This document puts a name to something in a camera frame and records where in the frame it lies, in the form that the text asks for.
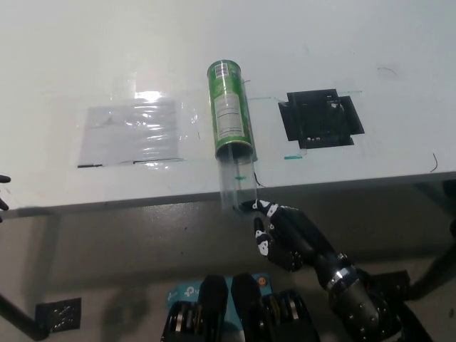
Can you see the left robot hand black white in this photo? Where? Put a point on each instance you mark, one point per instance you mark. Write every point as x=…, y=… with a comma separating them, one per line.
x=3, y=203

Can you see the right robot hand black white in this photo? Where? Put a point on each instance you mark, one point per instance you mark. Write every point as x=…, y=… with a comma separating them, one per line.
x=288, y=235

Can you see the green chips can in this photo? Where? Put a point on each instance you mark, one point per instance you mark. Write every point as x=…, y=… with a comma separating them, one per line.
x=229, y=110

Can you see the black table leg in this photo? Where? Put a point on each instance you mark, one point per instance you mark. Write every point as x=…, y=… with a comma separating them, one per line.
x=432, y=272
x=21, y=318

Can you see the teal router box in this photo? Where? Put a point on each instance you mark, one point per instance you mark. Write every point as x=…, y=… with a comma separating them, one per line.
x=185, y=290

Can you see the black tape square patch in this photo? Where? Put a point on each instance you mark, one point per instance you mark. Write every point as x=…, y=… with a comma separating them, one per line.
x=320, y=119

